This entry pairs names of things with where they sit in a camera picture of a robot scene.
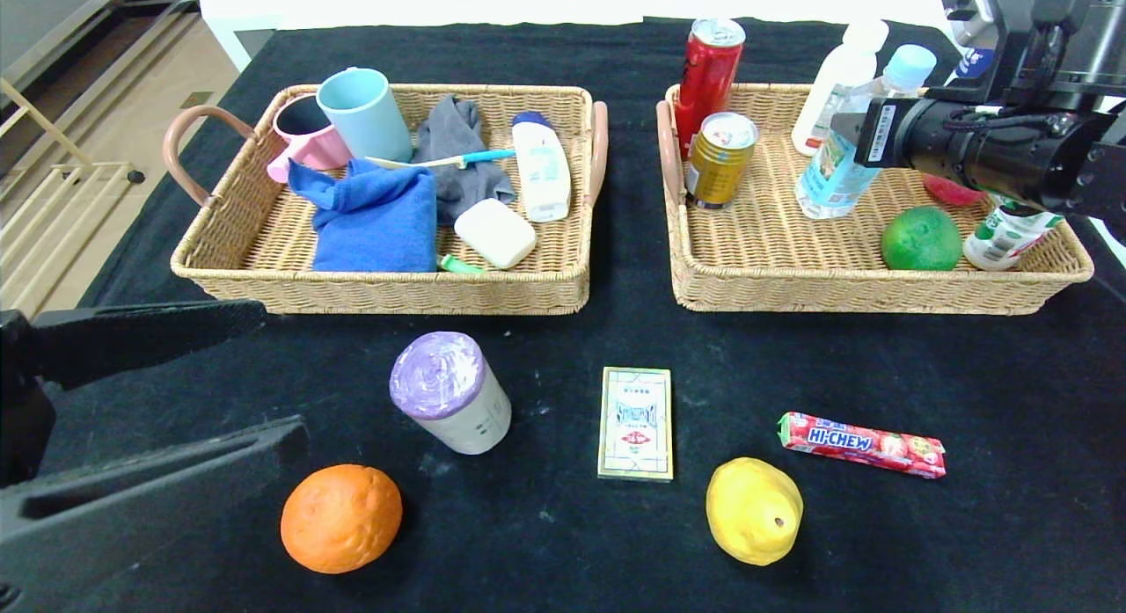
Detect white and blue toothbrush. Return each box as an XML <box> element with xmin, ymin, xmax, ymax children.
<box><xmin>365</xmin><ymin>150</ymin><xmax>517</xmax><ymax>172</ymax></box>

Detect black tablecloth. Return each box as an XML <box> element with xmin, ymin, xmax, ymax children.
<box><xmin>0</xmin><ymin>17</ymin><xmax>1126</xmax><ymax>613</ymax></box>

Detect white soap box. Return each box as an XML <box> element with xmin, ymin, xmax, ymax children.
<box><xmin>454</xmin><ymin>198</ymin><xmax>537</xmax><ymax>271</ymax></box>

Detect grey cloth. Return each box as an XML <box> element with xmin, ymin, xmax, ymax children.
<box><xmin>412</xmin><ymin>95</ymin><xmax>518</xmax><ymax>229</ymax></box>

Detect wicker basket with toiletries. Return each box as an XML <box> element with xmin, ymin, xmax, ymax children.
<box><xmin>164</xmin><ymin>84</ymin><xmax>610</xmax><ymax>317</ymax></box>

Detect red Hi-Chew candy pack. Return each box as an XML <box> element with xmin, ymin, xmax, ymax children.
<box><xmin>778</xmin><ymin>412</ymin><xmax>947</xmax><ymax>480</ymax></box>

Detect beige wheeled rack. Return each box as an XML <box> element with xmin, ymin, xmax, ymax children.
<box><xmin>0</xmin><ymin>77</ymin><xmax>148</xmax><ymax>319</ymax></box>

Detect gold drink can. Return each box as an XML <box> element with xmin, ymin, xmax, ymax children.
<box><xmin>684</xmin><ymin>113</ymin><xmax>759</xmax><ymax>212</ymax></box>

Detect pink plastic cup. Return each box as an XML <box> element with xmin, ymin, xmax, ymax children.
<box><xmin>268</xmin><ymin>94</ymin><xmax>353</xmax><ymax>185</ymax></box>

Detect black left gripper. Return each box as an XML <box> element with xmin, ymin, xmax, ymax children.
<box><xmin>0</xmin><ymin>299</ymin><xmax>311</xmax><ymax>613</ymax></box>

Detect green citrus fruit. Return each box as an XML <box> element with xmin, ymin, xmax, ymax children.
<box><xmin>881</xmin><ymin>207</ymin><xmax>962</xmax><ymax>273</ymax></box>

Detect braided cable with white tag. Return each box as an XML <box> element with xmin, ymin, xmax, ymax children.
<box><xmin>957</xmin><ymin>106</ymin><xmax>1061</xmax><ymax>132</ymax></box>

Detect orange fruit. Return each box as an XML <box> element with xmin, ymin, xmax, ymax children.
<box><xmin>281</xmin><ymin>463</ymin><xmax>405</xmax><ymax>574</ymax></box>

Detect playing card box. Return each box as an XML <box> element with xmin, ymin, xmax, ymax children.
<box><xmin>597</xmin><ymin>367</ymin><xmax>675</xmax><ymax>484</ymax></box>

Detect grey metal shelf frame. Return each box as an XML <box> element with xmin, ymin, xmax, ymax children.
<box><xmin>0</xmin><ymin>0</ymin><xmax>203</xmax><ymax>95</ymax></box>

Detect purple trash bag roll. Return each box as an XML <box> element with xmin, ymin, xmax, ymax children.
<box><xmin>390</xmin><ymin>332</ymin><xmax>513</xmax><ymax>456</ymax></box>

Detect yellow lemon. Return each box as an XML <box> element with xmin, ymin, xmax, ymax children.
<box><xmin>706</xmin><ymin>457</ymin><xmax>804</xmax><ymax>567</ymax></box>

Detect white bottle purple cap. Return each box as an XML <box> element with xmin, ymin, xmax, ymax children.
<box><xmin>948</xmin><ymin>46</ymin><xmax>999</xmax><ymax>86</ymax></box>

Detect red drink can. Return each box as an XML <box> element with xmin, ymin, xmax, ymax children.
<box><xmin>673</xmin><ymin>18</ymin><xmax>747</xmax><ymax>161</ymax></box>

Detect red apple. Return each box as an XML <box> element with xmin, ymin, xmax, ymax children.
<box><xmin>924</xmin><ymin>173</ymin><xmax>986</xmax><ymax>208</ymax></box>

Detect light teal plastic cup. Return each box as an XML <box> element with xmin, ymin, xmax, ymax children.
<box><xmin>317</xmin><ymin>68</ymin><xmax>414</xmax><ymax>165</ymax></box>

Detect white table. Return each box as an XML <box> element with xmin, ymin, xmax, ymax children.
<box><xmin>201</xmin><ymin>0</ymin><xmax>969</xmax><ymax>76</ymax></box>

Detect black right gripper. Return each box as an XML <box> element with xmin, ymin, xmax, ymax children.
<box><xmin>830</xmin><ymin>97</ymin><xmax>953</xmax><ymax>169</ymax></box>

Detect clear water bottle blue cap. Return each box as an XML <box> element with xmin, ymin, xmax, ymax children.
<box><xmin>794</xmin><ymin>44</ymin><xmax>939</xmax><ymax>220</ymax></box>

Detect blue cloth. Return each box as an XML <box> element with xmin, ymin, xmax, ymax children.
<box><xmin>288</xmin><ymin>159</ymin><xmax>439</xmax><ymax>274</ymax></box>

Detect white lotion bottle blue cap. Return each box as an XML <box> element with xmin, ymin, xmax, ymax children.
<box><xmin>512</xmin><ymin>112</ymin><xmax>573</xmax><ymax>224</ymax></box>

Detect white yogurt bottle green label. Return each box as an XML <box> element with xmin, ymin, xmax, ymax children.
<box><xmin>963</xmin><ymin>195</ymin><xmax>1065</xmax><ymax>271</ymax></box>

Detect wicker basket with food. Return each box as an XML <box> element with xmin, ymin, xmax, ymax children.
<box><xmin>655</xmin><ymin>84</ymin><xmax>1096</xmax><ymax>315</ymax></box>

